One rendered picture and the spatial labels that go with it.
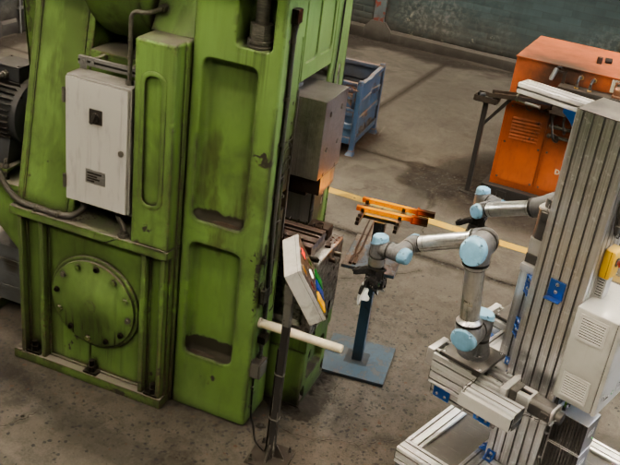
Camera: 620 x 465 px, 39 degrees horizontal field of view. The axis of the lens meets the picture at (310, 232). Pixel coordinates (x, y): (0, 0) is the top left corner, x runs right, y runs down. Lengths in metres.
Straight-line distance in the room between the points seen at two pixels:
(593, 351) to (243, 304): 1.66
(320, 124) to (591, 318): 1.48
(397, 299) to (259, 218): 2.14
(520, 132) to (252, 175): 4.06
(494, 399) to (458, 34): 8.46
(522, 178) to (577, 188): 4.10
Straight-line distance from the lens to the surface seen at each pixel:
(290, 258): 3.91
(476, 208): 4.51
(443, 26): 12.07
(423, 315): 5.93
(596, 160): 3.73
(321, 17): 4.20
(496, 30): 11.88
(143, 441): 4.67
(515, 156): 7.83
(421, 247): 4.01
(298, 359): 4.76
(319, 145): 4.16
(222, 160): 4.17
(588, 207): 3.79
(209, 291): 4.50
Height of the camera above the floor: 3.07
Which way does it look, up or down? 27 degrees down
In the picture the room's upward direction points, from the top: 7 degrees clockwise
